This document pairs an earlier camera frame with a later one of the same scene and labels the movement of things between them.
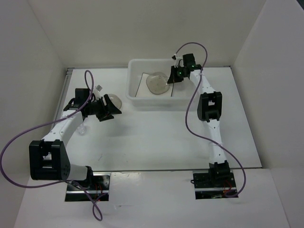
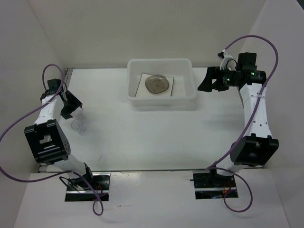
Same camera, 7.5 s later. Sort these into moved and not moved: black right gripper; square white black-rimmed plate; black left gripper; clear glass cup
Moved: black left gripper; black right gripper
Not moved: square white black-rimmed plate; clear glass cup
